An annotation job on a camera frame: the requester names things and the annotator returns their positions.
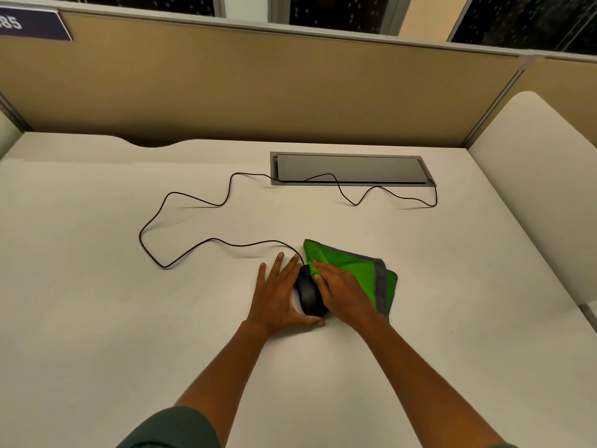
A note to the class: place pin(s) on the person's left hand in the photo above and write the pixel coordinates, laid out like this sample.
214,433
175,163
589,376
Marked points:
273,303

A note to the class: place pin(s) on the person's right hand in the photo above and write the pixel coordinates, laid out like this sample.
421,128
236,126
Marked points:
347,298

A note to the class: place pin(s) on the person's right fingers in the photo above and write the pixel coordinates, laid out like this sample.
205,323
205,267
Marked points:
322,274

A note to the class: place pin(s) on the person's left little finger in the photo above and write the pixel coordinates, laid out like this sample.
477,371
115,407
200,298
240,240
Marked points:
261,276

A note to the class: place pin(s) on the person's left thumb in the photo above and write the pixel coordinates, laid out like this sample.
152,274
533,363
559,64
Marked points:
311,320

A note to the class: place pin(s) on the black computer mouse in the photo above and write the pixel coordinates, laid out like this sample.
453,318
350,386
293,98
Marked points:
310,293

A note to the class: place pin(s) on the green cloth with grey edge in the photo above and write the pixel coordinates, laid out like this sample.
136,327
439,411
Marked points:
357,270

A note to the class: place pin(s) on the person's right forearm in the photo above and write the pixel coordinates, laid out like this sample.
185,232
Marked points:
429,391

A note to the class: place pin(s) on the person's left forearm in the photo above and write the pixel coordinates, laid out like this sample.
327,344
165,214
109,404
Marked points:
219,368

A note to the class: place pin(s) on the dark green shirt sleeve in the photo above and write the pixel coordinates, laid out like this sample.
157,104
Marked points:
172,429

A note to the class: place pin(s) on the wide beige partition panel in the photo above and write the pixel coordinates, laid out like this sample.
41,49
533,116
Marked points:
233,88

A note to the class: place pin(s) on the dark window pane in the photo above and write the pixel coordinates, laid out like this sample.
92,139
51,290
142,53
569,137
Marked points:
527,18
154,2
340,11

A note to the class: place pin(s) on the narrow beige partition panel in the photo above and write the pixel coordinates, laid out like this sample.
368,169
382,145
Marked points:
569,93

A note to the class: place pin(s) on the dark blue sign plate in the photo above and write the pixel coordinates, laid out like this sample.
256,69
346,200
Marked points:
32,25

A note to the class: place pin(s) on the grey metal partition post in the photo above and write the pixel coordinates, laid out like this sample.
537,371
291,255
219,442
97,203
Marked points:
496,102

